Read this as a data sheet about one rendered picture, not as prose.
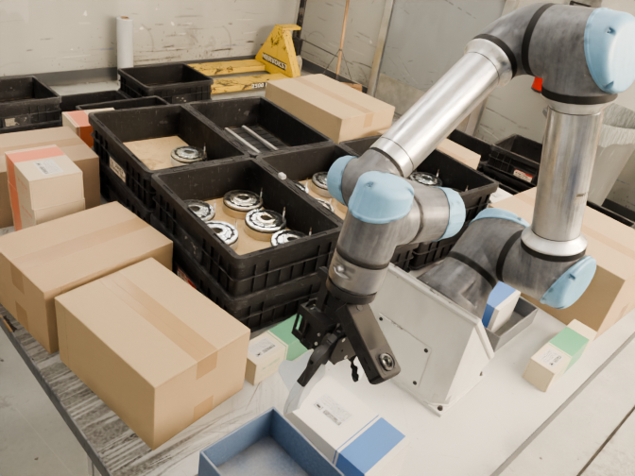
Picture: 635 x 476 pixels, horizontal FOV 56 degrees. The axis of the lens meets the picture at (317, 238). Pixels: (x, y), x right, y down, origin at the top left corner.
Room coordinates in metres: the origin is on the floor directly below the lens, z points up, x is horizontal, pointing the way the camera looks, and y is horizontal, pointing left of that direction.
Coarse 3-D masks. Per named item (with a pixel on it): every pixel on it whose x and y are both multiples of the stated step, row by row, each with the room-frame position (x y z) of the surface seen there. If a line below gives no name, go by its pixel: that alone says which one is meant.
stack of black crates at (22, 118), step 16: (0, 80) 2.48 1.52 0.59; (16, 80) 2.53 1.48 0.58; (32, 80) 2.58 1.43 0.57; (0, 96) 2.47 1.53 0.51; (16, 96) 2.52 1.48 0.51; (32, 96) 2.58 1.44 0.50; (48, 96) 2.47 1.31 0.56; (0, 112) 2.22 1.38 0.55; (16, 112) 2.27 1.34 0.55; (32, 112) 2.32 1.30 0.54; (48, 112) 2.37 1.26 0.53; (0, 128) 2.21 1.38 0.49; (16, 128) 2.25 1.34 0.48; (32, 128) 2.30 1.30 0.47
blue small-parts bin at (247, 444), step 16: (256, 416) 0.67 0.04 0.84; (272, 416) 0.69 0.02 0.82; (240, 432) 0.64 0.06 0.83; (256, 432) 0.67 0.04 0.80; (272, 432) 0.69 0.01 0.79; (288, 432) 0.66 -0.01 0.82; (208, 448) 0.59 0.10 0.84; (224, 448) 0.62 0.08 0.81; (240, 448) 0.64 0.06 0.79; (256, 448) 0.66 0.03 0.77; (272, 448) 0.66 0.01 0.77; (288, 448) 0.66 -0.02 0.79; (304, 448) 0.64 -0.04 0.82; (208, 464) 0.57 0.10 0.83; (224, 464) 0.62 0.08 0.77; (240, 464) 0.62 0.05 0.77; (256, 464) 0.63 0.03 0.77; (272, 464) 0.63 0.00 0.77; (288, 464) 0.64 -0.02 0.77; (304, 464) 0.63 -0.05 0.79; (320, 464) 0.61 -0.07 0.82
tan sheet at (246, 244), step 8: (216, 200) 1.36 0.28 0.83; (216, 208) 1.32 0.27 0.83; (216, 216) 1.28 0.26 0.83; (224, 216) 1.29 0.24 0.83; (232, 224) 1.26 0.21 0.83; (240, 224) 1.26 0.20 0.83; (240, 232) 1.23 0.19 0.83; (240, 240) 1.19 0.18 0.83; (248, 240) 1.20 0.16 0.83; (256, 240) 1.21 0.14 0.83; (240, 248) 1.16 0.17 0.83; (248, 248) 1.16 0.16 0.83; (256, 248) 1.17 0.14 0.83
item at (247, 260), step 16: (240, 160) 1.42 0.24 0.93; (256, 160) 1.44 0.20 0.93; (160, 176) 1.26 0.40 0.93; (272, 176) 1.37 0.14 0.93; (160, 192) 1.20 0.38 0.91; (176, 208) 1.15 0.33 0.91; (320, 208) 1.24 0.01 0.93; (192, 224) 1.09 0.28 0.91; (336, 224) 1.18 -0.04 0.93; (208, 240) 1.04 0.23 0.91; (304, 240) 1.09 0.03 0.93; (320, 240) 1.12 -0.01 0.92; (224, 256) 1.00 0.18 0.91; (240, 256) 0.98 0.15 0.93; (256, 256) 1.00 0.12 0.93; (272, 256) 1.03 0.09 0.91
